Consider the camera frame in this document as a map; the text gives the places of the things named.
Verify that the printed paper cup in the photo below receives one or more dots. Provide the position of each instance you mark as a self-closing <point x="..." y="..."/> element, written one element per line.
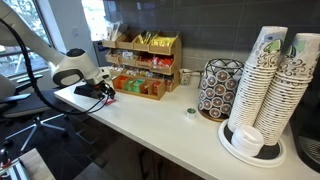
<point x="185" y="77"/>

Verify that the yellow sachets pile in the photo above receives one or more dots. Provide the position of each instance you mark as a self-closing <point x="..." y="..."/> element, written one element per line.
<point x="162" y="41"/>
<point x="145" y="37"/>

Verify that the round white tray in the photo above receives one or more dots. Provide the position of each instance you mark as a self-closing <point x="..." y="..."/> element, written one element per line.
<point x="253" y="160"/>

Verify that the wrapped stir sticks bundle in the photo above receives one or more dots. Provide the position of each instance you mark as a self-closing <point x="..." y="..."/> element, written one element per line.
<point x="113" y="31"/>

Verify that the tall paper cup stack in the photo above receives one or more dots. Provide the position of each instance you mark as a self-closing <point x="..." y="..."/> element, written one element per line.
<point x="253" y="86"/>
<point x="286" y="100"/>

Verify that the wooden compartment case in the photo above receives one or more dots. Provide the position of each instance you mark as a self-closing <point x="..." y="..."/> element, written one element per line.
<point x="146" y="95"/>

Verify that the single green-lid coffee pod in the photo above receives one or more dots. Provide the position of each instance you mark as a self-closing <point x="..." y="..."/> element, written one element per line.
<point x="191" y="113"/>

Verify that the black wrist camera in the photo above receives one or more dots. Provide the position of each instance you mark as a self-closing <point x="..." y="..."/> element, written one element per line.
<point x="85" y="91"/>

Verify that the orange sachets stack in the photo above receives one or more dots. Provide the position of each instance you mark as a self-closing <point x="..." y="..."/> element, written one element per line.
<point x="121" y="82"/>
<point x="156" y="87"/>

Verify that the green sachets stack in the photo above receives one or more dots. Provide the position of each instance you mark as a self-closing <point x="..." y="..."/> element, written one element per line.
<point x="130" y="85"/>
<point x="138" y="85"/>

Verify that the tiered wooden organizer rack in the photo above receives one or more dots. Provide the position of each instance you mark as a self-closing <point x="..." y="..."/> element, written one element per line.
<point x="175" y="60"/>

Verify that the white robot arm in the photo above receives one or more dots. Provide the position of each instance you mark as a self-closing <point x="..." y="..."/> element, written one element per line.
<point x="40" y="43"/>

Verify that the light wooden cart top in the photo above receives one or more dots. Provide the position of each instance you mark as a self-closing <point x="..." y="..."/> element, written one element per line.
<point x="33" y="165"/>

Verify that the white cup lids stack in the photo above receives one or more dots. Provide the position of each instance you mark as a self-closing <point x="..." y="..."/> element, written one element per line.
<point x="246" y="140"/>

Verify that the black coffee machine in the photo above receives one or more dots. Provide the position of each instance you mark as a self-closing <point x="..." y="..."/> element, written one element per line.
<point x="308" y="140"/>

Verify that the white sachets in rack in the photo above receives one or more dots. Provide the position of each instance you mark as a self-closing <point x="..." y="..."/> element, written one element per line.
<point x="126" y="55"/>

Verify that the red sachets pile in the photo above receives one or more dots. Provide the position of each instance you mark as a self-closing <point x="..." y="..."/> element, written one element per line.
<point x="163" y="61"/>

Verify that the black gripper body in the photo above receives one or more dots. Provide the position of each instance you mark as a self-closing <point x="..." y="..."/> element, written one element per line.
<point x="97" y="87"/>

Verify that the black office chair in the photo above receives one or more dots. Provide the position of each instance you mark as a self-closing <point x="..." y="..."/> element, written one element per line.
<point x="23" y="105"/>

